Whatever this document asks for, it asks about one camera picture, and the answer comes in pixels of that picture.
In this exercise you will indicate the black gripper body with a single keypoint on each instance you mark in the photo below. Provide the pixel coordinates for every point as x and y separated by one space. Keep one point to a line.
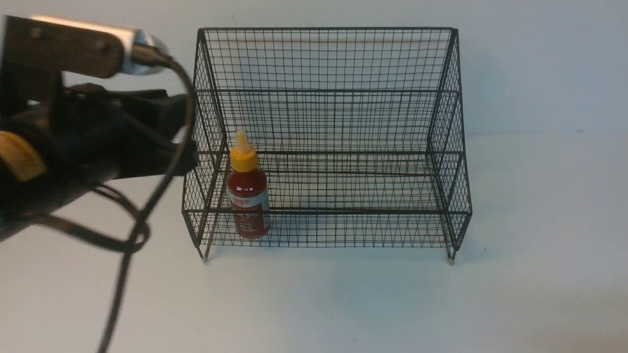
131 132

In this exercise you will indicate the red sauce bottle yellow cap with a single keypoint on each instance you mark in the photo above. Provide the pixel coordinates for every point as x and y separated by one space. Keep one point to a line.
247 187

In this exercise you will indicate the silver wrist camera wooden mount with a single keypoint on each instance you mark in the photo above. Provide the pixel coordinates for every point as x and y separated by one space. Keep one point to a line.
76 46

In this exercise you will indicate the black wire mesh shelf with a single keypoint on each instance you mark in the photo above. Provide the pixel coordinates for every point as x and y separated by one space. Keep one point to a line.
360 131

